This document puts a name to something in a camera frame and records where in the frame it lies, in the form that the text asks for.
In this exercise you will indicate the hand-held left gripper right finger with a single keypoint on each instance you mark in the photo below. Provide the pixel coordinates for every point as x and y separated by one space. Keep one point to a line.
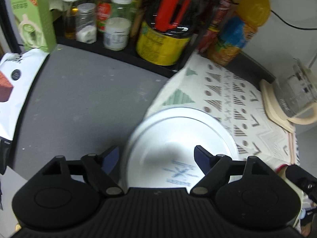
201 158

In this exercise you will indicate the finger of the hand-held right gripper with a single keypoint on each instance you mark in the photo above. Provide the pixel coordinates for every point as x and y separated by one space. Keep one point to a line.
302 178

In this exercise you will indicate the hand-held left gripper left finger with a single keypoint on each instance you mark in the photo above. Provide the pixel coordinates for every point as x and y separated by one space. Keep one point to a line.
111 159

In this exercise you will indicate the white plate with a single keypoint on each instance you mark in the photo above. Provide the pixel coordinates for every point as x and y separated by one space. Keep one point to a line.
173 133

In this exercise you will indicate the patterned fringed table cloth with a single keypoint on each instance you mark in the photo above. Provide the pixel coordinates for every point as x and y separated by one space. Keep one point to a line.
223 99

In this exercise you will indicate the beige kettle base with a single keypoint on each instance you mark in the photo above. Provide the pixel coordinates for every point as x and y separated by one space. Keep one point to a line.
271 104

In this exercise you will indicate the glass measuring jug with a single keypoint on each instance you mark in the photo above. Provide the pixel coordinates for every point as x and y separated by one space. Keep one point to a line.
297 89

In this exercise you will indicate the black seasoning rack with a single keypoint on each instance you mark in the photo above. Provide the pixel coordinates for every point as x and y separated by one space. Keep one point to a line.
118 54

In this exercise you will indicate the white pouch with brown print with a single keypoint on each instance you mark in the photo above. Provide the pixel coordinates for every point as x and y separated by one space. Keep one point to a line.
22 79

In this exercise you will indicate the white lid powder jar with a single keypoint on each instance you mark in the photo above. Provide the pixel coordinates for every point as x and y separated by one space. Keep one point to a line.
117 32

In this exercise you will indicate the glass jar with silver lid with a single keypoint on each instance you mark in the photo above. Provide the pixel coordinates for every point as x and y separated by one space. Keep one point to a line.
86 24

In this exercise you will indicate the red snack tube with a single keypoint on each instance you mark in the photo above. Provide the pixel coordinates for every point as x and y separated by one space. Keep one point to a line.
218 22

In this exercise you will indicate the red label jar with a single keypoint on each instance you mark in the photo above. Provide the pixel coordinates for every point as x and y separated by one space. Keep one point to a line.
102 17

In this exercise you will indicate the orange juice bottle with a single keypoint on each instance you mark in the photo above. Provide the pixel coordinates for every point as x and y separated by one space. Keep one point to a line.
250 17

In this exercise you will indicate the oil bottle with white cap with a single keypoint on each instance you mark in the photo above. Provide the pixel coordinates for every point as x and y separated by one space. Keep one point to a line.
71 12

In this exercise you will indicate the green carton box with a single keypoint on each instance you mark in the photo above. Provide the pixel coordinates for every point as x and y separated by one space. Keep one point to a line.
37 19

